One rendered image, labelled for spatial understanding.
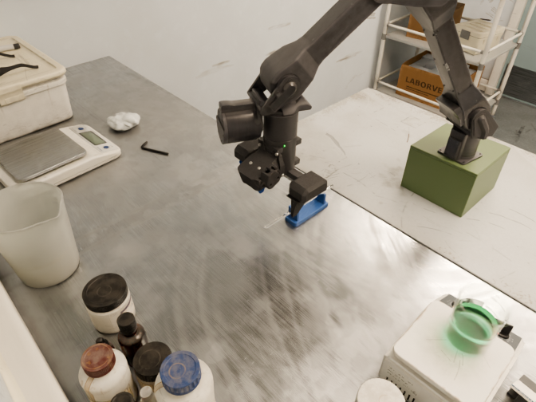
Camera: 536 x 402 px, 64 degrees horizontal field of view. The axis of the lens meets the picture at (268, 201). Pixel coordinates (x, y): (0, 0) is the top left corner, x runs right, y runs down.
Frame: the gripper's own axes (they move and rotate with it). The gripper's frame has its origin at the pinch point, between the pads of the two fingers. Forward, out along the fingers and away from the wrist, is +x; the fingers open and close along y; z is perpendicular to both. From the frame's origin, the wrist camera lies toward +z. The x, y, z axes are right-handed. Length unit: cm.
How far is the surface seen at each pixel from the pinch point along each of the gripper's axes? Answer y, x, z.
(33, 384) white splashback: 7.6, 0.6, 47.2
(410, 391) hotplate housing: 37.7, 6.1, 10.7
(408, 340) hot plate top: 34.2, 1.4, 7.7
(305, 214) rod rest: 1.4, 9.4, -6.9
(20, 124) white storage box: -71, 8, 25
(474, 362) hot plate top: 41.6, 1.2, 4.1
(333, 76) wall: -109, 58, -150
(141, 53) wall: -108, 14, -30
